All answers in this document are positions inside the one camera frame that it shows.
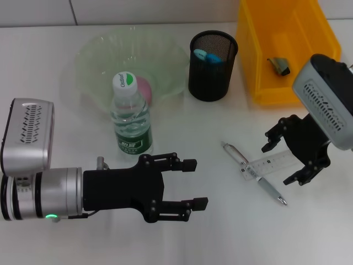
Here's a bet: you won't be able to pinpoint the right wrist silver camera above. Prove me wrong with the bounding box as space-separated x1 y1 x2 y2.
291 54 353 151

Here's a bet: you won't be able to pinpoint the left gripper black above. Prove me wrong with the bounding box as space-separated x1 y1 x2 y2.
82 152 209 224

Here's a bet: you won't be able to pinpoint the green glass fruit plate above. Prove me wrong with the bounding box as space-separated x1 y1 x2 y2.
74 25 191 114

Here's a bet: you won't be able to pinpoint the left gripper cable with connector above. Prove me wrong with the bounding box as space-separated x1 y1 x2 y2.
51 156 110 223

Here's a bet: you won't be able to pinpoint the blue and teal scissors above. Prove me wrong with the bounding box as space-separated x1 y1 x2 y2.
192 49 222 65

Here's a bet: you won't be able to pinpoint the yellow plastic storage bin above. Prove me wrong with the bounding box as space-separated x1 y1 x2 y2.
235 0 343 106

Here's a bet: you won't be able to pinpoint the black mesh pen holder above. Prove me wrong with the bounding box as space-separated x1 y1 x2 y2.
188 30 239 103

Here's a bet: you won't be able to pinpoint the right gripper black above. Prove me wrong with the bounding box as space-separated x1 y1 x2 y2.
261 112 331 187

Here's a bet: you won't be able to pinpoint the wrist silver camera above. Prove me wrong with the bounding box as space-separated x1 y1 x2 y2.
291 54 353 151
0 98 55 177

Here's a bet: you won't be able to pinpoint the clear water bottle green label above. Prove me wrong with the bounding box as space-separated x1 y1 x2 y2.
110 71 154 156

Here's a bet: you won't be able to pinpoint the clear silver ballpoint pen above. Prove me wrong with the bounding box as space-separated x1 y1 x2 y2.
220 141 288 207

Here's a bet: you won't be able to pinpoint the clear plastic ruler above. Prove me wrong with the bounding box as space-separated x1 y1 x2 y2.
239 150 301 182

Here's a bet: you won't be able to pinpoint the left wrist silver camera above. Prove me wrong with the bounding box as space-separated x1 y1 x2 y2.
0 98 55 177

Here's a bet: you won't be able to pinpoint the pink peach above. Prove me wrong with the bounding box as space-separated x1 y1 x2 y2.
136 76 153 104

